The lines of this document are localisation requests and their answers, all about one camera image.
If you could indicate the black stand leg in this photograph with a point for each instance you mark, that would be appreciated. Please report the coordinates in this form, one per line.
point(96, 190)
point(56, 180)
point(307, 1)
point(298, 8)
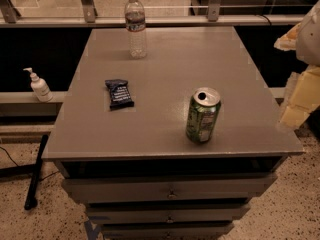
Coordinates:
point(31, 201)

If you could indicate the bottom grey drawer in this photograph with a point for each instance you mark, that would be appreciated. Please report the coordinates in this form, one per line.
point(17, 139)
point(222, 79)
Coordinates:
point(166, 231)

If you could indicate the grey drawer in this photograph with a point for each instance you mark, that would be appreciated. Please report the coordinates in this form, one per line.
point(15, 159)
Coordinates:
point(168, 213)
point(166, 231)
point(140, 190)

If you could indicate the white pump lotion bottle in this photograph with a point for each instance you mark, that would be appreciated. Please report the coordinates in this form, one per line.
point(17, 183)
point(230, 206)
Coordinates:
point(39, 86)

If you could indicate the middle grey drawer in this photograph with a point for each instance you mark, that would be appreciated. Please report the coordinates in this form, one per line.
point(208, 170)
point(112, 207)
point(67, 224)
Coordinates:
point(168, 213)

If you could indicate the top grey drawer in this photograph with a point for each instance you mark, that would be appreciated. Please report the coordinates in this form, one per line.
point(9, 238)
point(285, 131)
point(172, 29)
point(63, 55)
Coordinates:
point(140, 190)

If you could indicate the grey drawer cabinet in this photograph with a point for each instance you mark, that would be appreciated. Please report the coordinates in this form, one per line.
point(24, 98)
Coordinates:
point(149, 140)

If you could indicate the dark blue snack packet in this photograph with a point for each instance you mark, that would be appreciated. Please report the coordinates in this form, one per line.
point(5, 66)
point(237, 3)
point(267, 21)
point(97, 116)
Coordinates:
point(119, 94)

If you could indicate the green soda can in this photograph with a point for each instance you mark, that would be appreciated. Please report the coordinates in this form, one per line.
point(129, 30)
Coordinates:
point(203, 112)

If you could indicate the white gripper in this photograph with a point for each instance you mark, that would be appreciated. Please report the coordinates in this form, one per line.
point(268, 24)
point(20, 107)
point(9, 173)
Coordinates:
point(310, 37)

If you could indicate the clear plastic water bottle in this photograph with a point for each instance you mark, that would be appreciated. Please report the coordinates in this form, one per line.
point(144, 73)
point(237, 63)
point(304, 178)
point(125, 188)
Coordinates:
point(134, 13)

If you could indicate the grey metal railing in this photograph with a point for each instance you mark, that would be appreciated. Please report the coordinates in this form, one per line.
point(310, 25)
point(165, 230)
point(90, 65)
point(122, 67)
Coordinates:
point(110, 13)

